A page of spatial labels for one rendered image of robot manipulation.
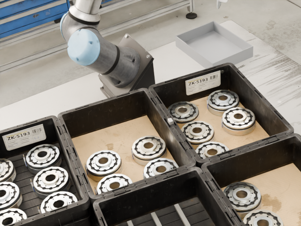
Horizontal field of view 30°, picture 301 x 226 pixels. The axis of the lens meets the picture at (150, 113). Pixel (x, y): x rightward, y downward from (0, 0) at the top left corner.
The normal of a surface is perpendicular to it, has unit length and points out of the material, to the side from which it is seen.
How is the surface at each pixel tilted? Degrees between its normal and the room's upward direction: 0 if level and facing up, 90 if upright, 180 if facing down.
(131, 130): 0
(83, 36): 46
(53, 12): 90
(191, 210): 0
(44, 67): 0
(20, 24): 90
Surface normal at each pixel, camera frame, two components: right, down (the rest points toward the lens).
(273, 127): -0.93, 0.29
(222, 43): -0.10, -0.78
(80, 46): -0.62, -0.23
